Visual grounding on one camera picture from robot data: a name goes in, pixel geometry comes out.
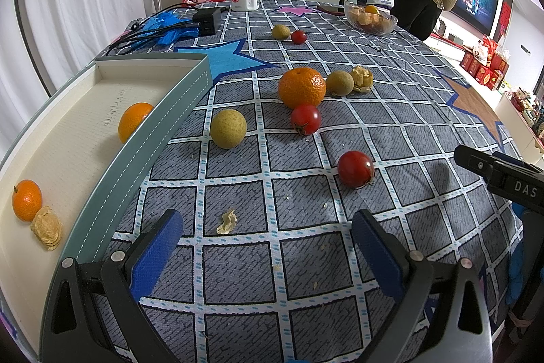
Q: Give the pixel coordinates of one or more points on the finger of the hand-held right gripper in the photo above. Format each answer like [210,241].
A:
[471,163]
[510,160]

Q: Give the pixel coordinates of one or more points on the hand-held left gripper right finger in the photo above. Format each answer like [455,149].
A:
[378,256]

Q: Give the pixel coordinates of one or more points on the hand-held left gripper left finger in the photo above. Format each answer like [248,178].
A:
[157,256]

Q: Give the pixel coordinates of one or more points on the red cherry tomato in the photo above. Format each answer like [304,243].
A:
[356,168]
[305,119]
[298,37]

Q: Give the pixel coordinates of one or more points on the white tray with grey rim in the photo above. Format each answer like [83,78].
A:
[85,159]

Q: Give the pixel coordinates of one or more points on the yellow-green longan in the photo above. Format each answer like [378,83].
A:
[340,82]
[281,32]
[228,128]

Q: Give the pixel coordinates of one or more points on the orange mandarin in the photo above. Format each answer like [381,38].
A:
[302,87]

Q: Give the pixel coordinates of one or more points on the person's right hand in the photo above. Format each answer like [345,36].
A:
[516,278]

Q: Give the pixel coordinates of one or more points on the white low cabinet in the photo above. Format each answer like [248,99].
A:
[516,125]

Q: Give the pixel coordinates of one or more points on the dry husk piece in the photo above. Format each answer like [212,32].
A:
[226,222]

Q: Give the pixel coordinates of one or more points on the stack of red gift boxes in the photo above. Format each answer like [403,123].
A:
[480,69]

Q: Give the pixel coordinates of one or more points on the grey checked star tablecloth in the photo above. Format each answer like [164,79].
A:
[276,193]

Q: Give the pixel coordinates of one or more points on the orange kumquat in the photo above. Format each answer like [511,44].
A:
[26,199]
[372,10]
[135,120]

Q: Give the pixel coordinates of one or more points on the glass bowl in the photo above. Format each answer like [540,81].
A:
[352,20]

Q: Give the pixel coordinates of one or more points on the dark phone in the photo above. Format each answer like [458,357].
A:
[331,9]

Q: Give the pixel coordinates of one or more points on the blue plastic bag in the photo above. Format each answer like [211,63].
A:
[163,25]

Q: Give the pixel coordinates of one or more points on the black power adapter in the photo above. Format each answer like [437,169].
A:
[206,22]

